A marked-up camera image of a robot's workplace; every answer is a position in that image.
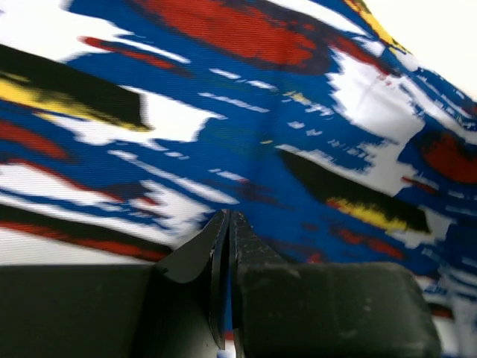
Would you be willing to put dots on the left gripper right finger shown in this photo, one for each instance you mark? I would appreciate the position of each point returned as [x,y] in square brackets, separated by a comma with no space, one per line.
[283,309]

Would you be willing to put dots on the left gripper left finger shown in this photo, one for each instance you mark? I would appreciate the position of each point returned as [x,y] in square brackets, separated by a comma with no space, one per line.
[174,308]

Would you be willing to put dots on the blue white patterned trousers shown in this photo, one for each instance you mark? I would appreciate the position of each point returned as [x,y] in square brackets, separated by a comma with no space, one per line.
[126,124]

